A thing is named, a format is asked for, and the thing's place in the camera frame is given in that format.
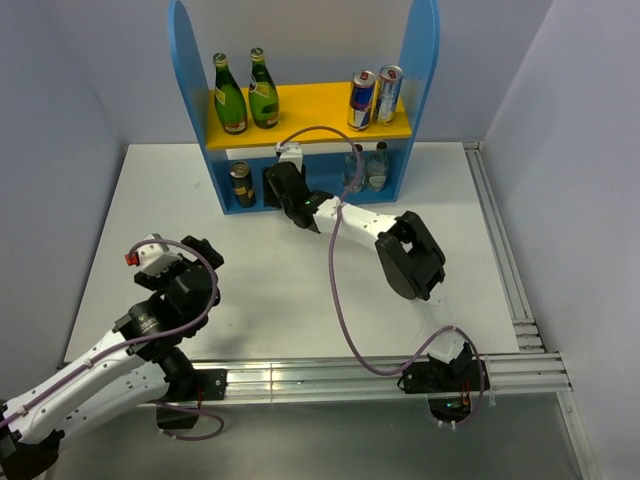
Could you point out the clear glass bottle left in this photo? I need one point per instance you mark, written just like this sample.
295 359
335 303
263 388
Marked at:
352 180

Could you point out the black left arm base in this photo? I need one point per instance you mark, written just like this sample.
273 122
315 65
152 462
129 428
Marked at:
196 388

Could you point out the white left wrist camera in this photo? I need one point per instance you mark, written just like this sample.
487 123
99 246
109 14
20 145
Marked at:
152 259

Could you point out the green Perrier bottle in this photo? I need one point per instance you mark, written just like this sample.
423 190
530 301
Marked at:
229 101
262 94

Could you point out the silver white energy can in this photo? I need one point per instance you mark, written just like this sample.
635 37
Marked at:
388 92

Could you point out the clear glass bottle right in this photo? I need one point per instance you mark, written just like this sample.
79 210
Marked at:
377 167

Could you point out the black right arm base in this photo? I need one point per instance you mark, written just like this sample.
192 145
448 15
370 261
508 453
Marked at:
435 380

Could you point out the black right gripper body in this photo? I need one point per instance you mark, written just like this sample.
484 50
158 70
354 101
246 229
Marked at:
271 196

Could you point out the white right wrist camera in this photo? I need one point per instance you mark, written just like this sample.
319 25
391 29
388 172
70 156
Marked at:
290 152

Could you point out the silver blue energy can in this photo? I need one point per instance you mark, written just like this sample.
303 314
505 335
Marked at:
362 91

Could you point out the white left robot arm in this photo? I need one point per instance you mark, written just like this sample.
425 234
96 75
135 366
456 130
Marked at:
137 361

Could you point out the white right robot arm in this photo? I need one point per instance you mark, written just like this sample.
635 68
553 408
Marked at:
410 258

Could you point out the aluminium mounting rail frame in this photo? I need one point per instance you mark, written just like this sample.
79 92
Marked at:
277 334

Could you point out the clear glass bottle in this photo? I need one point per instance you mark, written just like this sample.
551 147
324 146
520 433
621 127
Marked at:
377 167
352 180

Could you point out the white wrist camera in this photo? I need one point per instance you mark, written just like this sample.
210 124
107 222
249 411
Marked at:
290 152
152 259

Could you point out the blue and yellow shelf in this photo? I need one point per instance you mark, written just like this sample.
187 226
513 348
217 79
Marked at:
311 114

